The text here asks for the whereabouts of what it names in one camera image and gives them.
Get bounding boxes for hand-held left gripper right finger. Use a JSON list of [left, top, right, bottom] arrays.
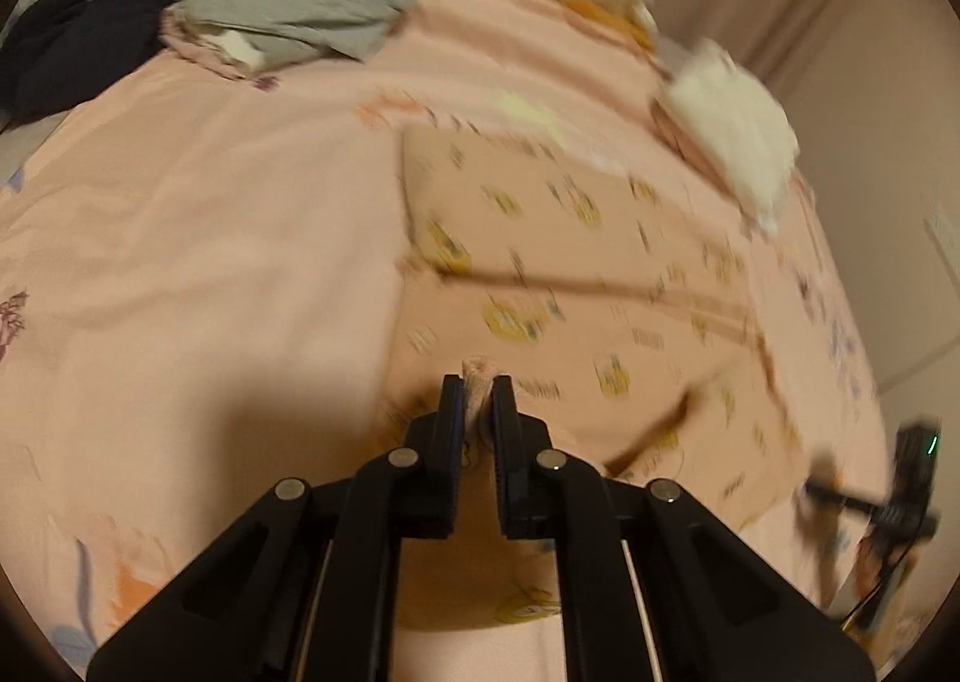
[[490, 374, 878, 682]]

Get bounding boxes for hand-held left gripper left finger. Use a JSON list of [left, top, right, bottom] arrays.
[[86, 374, 466, 682]]

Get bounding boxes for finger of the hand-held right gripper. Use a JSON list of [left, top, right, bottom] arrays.
[[799, 453, 890, 516]]

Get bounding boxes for pink printed baby shirt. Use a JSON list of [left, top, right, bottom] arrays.
[[375, 123, 833, 630]]

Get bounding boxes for white folded clothes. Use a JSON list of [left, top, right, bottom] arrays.
[[664, 37, 800, 237]]

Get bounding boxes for pink printed blanket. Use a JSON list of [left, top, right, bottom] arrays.
[[0, 0, 901, 682]]

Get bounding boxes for pink folded garment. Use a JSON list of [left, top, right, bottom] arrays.
[[649, 93, 743, 197]]

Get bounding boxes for pale pink garment white cuff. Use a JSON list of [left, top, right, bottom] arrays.
[[161, 7, 278, 91]]

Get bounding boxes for dark navy cloth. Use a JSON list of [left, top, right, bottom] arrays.
[[0, 0, 188, 124]]

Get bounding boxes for white wall socket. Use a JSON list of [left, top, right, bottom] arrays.
[[925, 204, 960, 265]]

